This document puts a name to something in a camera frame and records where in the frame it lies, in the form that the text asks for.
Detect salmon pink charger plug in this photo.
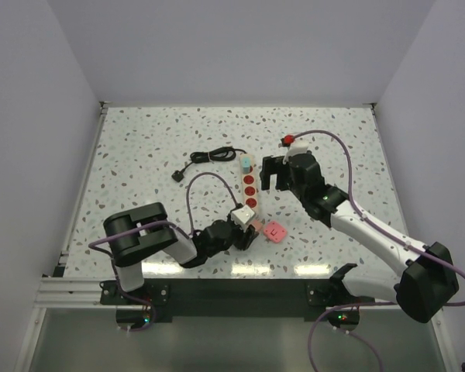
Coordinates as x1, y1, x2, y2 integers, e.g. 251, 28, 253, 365
252, 220, 264, 231

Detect beige power strip red sockets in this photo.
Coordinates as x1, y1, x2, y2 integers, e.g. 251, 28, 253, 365
239, 153, 260, 215

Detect teal USB charger plug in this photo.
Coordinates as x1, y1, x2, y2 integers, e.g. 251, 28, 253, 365
240, 156, 251, 174

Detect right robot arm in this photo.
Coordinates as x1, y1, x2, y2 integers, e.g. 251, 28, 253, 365
260, 152, 459, 323

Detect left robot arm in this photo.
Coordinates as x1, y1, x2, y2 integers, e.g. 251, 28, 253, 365
103, 202, 258, 304

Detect pink square adapter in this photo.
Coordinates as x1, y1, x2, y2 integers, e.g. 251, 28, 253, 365
263, 221, 288, 243

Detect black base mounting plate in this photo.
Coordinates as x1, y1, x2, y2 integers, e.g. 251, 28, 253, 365
99, 263, 374, 326

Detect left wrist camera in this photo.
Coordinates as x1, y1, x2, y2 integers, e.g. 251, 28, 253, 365
230, 205, 257, 229

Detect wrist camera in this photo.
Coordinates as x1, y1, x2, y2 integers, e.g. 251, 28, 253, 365
230, 205, 257, 229
281, 135, 308, 161

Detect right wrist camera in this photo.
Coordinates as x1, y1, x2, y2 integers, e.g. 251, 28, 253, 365
281, 135, 308, 161

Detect black power cord with plug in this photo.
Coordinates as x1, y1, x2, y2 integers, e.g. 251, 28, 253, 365
170, 146, 246, 184

